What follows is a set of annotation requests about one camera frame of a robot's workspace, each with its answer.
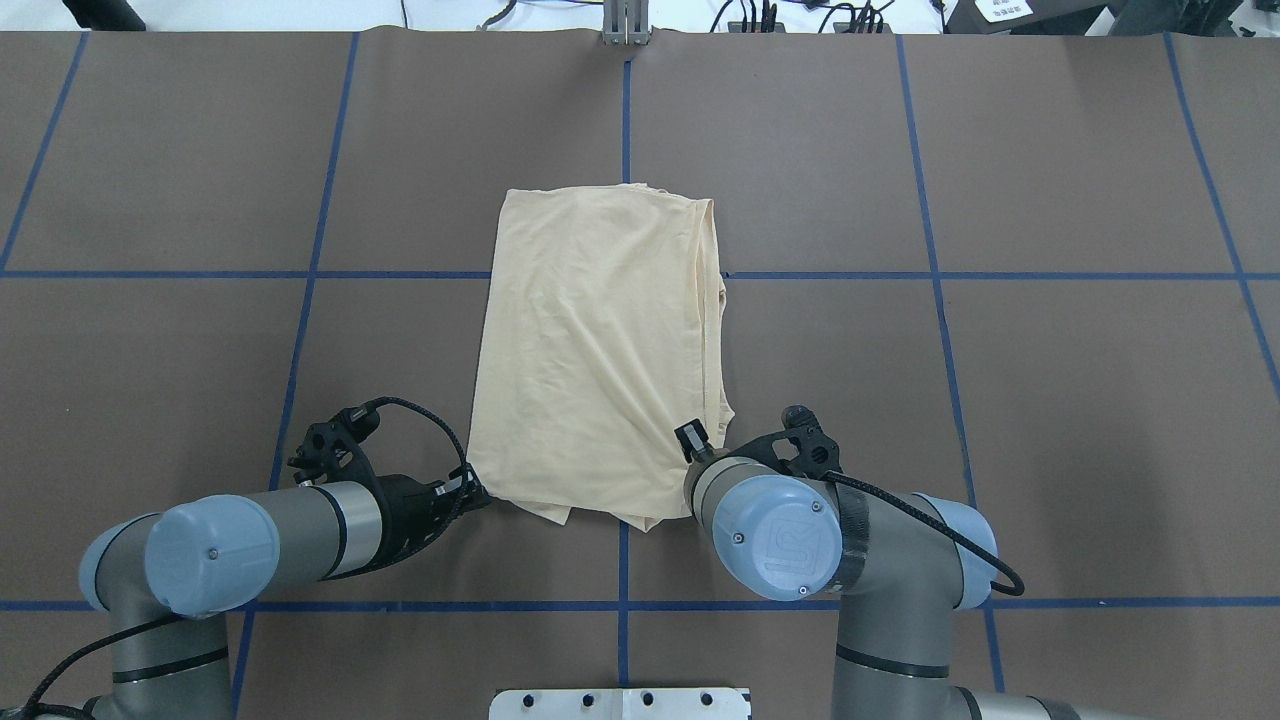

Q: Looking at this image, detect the black power adapter box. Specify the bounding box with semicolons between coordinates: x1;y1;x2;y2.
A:
945;0;1111;37

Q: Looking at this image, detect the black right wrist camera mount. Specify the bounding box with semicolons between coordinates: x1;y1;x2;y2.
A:
730;405;844;480

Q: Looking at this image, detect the cream long-sleeve graphic shirt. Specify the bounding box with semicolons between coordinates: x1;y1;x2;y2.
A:
467;183;733;530

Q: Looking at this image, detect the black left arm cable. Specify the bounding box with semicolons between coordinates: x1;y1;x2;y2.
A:
0;396;471;720

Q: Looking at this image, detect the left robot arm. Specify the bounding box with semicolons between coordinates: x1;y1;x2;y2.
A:
3;466;492;719

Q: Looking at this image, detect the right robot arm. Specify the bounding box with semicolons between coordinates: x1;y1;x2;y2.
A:
675;406;1112;719

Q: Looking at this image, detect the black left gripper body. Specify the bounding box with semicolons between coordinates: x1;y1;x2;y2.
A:
375;474;461;566

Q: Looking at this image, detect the aluminium frame post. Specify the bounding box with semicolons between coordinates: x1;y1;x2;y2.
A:
602;0;652;47

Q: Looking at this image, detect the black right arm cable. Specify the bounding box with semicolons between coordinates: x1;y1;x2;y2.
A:
826;470;1027;598

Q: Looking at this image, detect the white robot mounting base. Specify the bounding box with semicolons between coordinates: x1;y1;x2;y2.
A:
488;687;753;719

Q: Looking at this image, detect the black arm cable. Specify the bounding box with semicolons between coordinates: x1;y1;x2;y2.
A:
0;396;471;720
826;470;1027;598

